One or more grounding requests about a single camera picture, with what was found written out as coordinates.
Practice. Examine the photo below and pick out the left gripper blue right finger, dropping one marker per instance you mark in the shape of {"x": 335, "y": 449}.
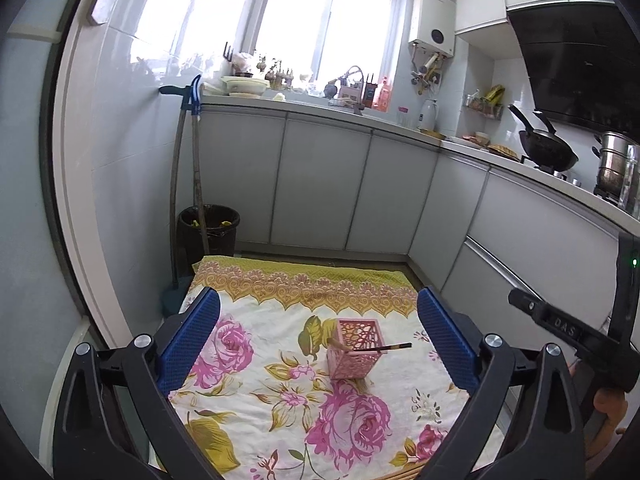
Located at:
{"x": 545, "y": 438}

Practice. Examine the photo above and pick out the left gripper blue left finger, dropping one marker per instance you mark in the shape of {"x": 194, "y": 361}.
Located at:
{"x": 91, "y": 438}

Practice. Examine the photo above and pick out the white kitchen cabinets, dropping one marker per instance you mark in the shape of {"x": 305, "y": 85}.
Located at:
{"x": 313, "y": 182}

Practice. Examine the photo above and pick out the person's hand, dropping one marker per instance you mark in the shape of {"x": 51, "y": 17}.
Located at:
{"x": 613, "y": 405}

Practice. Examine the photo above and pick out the steel stock pot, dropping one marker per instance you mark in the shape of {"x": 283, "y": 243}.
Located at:
{"x": 612, "y": 152}

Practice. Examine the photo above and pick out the pink perforated utensil holder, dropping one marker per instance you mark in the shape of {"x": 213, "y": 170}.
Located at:
{"x": 362, "y": 335}

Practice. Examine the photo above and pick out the black wok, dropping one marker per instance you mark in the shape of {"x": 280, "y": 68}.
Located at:
{"x": 543, "y": 146}

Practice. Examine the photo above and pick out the floral tablecloth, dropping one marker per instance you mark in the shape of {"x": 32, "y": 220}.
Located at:
{"x": 259, "y": 400}

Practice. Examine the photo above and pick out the black trash bin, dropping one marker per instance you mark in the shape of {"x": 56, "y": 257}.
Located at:
{"x": 221, "y": 226}

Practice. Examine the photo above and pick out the black range hood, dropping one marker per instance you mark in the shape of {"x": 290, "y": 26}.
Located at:
{"x": 582, "y": 62}

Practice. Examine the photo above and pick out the white electric kettle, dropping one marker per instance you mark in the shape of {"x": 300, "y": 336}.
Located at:
{"x": 428, "y": 115}

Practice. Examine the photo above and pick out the white water heater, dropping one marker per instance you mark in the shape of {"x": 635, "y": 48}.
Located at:
{"x": 432, "y": 26}

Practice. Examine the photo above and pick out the white bowl on counter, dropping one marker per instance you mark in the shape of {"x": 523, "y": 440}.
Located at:
{"x": 245, "y": 86}

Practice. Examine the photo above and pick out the window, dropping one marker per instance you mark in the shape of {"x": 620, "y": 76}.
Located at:
{"x": 322, "y": 38}

